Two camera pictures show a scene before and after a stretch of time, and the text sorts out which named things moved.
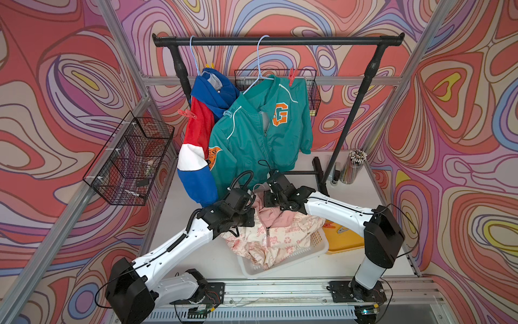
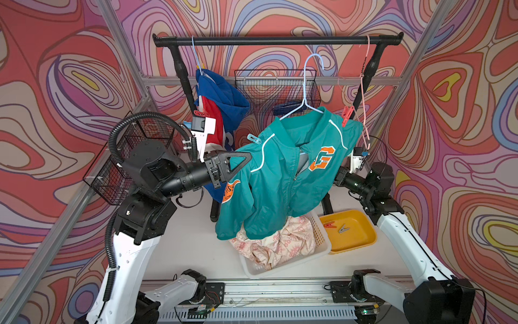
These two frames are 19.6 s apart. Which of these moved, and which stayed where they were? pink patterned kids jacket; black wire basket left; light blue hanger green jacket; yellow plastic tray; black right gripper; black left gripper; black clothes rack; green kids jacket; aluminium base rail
Moved: green kids jacket; light blue hanger green jacket; black left gripper; black right gripper
Stayed: black clothes rack; aluminium base rail; yellow plastic tray; pink patterned kids jacket; black wire basket left
